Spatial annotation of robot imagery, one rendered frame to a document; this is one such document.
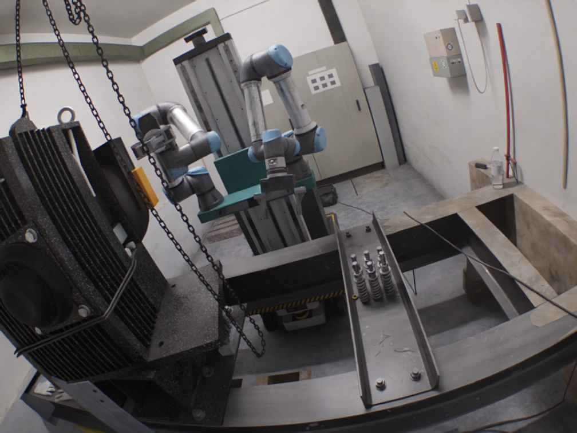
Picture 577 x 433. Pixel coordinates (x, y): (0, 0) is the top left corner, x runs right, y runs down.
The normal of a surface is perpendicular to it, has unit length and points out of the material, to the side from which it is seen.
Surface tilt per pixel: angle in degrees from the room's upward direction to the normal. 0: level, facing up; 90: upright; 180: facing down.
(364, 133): 90
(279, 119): 90
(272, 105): 90
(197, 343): 0
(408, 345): 0
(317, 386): 0
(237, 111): 90
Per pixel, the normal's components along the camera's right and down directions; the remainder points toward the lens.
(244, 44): -0.05, 0.46
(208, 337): -0.34, -0.84
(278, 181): -0.24, 0.11
